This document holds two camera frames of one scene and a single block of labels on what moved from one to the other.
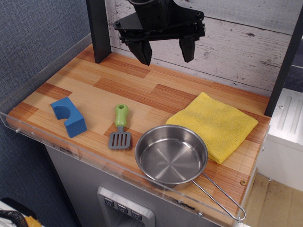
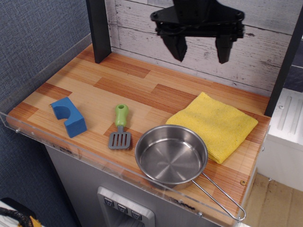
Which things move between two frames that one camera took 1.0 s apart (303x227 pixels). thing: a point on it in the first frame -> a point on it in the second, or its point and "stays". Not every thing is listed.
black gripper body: (158, 20) -> (199, 18)
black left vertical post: (99, 29) stays
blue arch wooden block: (65, 109) stays
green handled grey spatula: (120, 140) stays
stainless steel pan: (173, 157) stays
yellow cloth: (223, 126) stays
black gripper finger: (142, 49) -> (177, 44)
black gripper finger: (187, 45) -> (224, 43)
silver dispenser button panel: (121, 211) stays
